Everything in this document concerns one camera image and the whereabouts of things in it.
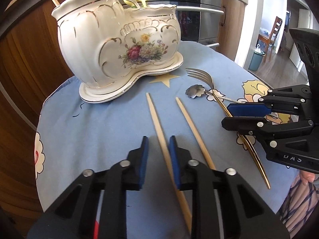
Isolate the silver flower spoon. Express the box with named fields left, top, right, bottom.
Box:
left=185, top=84, right=247, bottom=104

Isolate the gold fork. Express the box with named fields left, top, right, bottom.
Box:
left=185, top=67, right=272, bottom=190

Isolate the person's right hand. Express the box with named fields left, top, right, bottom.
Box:
left=299, top=170, right=317, bottom=186

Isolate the blue cartoon cloth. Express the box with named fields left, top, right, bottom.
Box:
left=35, top=42, right=298, bottom=238

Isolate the teal trash bin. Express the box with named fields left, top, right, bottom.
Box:
left=248, top=51, right=265, bottom=71

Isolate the wooden dining chair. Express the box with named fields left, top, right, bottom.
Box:
left=258, top=17, right=283, bottom=63

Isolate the stainless steel oven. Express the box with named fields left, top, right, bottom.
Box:
left=139, top=0, right=225, bottom=49

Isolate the white floral ceramic utensil holder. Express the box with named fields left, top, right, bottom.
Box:
left=52, top=0, right=183, bottom=104

